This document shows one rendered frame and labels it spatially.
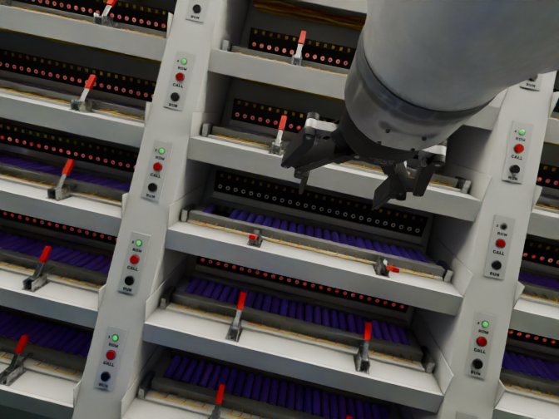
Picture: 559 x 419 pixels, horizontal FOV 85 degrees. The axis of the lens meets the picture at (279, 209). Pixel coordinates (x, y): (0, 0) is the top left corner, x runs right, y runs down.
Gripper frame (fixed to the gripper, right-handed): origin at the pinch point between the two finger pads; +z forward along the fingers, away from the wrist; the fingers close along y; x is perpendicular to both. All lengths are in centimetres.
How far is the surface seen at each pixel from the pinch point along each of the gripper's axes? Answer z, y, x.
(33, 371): 33, -53, -44
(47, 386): 31, -48, -45
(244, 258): 22.0, -13.4, -11.0
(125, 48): 15, -49, 26
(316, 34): 28, -10, 53
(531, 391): 29, 51, -24
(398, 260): 24.1, 18.3, -4.1
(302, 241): 24.5, -2.5, -4.6
